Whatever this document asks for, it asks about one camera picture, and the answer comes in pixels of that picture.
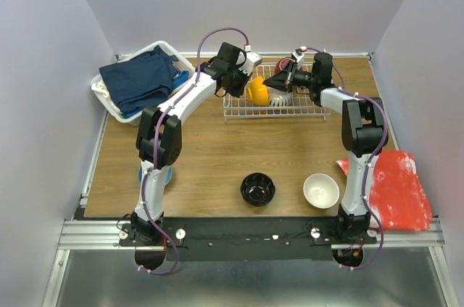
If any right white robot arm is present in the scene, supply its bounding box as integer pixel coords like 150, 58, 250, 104
263, 52, 389, 243

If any white wire dish rack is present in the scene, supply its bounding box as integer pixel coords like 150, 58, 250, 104
223, 53, 331, 120

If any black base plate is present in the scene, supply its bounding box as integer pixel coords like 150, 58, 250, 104
117, 216, 376, 262

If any navy blue cloth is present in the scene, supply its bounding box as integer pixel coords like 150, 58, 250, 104
99, 46, 179, 118

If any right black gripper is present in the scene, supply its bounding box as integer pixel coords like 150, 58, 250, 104
262, 61, 316, 94

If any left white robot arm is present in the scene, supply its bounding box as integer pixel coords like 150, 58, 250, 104
130, 42, 262, 245

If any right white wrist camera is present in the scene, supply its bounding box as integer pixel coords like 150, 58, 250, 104
291, 46, 307, 69

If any blue bowl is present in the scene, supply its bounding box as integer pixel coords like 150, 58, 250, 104
138, 167, 173, 186

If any white ribbed bowl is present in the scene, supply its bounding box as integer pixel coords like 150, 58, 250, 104
268, 88, 292, 107

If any orange bowl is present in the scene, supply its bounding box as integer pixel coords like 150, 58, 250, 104
246, 76, 269, 107

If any plain white bowl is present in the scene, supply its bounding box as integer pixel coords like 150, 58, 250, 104
303, 173, 340, 209

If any black fluted bowl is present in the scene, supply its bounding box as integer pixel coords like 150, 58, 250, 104
240, 173, 276, 207

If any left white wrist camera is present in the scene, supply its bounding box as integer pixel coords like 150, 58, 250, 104
239, 52, 262, 76

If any red white cloth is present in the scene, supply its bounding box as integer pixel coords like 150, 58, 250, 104
335, 150, 434, 232

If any aluminium frame rail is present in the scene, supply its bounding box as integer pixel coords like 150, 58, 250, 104
58, 220, 445, 250

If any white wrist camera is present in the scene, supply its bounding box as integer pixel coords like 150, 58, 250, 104
291, 46, 307, 69
239, 52, 262, 76

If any red floral bowl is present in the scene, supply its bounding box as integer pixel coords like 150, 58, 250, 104
274, 57, 294, 75

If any white laundry basket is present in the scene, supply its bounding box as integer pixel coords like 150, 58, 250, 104
89, 40, 199, 127

